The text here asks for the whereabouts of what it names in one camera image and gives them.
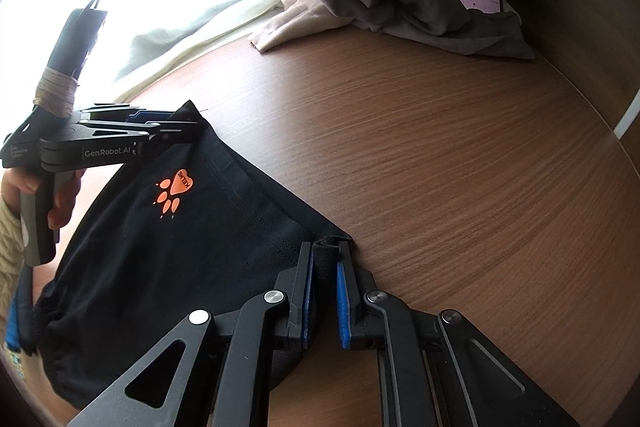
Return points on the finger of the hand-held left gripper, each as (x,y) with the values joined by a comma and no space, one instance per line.
(175,133)
(150,115)

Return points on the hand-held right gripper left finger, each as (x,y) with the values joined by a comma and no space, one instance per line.
(308,307)

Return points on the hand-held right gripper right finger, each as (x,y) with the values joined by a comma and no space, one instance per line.
(343,307)

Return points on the black pants orange paw print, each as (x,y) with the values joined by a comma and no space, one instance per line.
(150,267)

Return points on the person's left forearm beige sleeve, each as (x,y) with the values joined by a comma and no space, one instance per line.
(9,252)

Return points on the person's left hand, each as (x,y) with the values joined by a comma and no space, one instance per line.
(67,202)

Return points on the pale green sheet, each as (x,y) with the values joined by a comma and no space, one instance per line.
(200,32)

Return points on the beige crumpled cloth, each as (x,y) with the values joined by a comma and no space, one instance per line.
(295,22)

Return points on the blue cloth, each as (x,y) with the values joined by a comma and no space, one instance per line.
(16,322)

